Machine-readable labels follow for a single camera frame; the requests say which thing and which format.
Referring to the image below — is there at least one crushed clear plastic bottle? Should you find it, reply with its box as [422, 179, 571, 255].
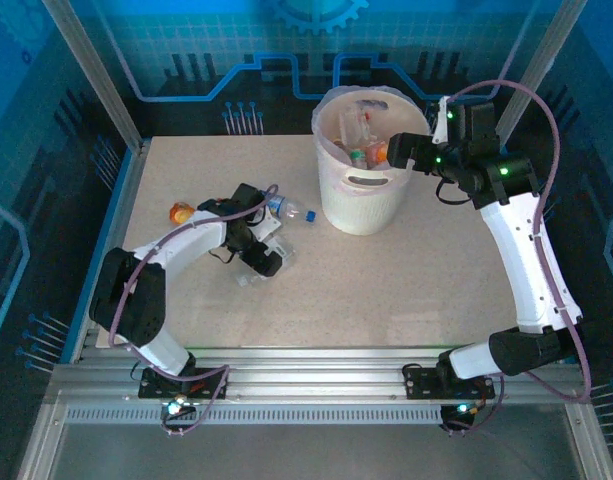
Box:
[232, 236, 298, 288]

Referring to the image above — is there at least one orange juice bottle black label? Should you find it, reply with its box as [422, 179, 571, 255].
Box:
[168, 201, 196, 225]

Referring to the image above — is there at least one orange label plastic bottle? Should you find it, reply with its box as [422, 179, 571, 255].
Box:
[365, 142, 389, 167]

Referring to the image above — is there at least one slim clear water bottle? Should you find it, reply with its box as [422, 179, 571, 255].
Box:
[337, 101, 373, 147]

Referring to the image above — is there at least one white plastic bin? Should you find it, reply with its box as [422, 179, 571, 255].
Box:
[311, 85, 434, 236]

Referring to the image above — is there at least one translucent plastic bin liner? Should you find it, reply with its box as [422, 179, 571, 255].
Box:
[311, 85, 434, 196]

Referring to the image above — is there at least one blue label bottle blue cap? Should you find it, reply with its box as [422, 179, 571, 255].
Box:
[258, 192, 318, 224]

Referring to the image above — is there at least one aluminium table side rail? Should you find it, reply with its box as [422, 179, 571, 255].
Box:
[487, 134, 517, 161]
[68, 138, 153, 364]

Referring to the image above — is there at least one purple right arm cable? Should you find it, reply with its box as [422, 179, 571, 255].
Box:
[445, 79, 594, 405]

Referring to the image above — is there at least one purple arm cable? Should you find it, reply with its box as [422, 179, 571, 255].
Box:
[445, 79, 594, 405]
[108, 183, 280, 354]

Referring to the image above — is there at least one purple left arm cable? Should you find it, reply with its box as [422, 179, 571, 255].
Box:
[108, 183, 280, 354]

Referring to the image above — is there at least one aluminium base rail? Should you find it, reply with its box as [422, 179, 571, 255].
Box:
[50, 344, 587, 401]

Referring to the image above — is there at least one aluminium frame post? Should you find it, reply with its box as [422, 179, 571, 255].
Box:
[493, 0, 590, 146]
[41, 0, 143, 151]

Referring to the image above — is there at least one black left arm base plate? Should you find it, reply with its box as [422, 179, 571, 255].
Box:
[138, 366, 231, 401]

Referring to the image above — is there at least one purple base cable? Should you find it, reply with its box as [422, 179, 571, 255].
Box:
[159, 364, 232, 437]
[441, 379, 506, 435]

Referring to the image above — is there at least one grey slotted cable duct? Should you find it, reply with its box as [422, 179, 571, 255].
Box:
[64, 407, 462, 426]

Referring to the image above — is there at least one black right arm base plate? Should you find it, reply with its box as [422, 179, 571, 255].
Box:
[402, 363, 496, 401]

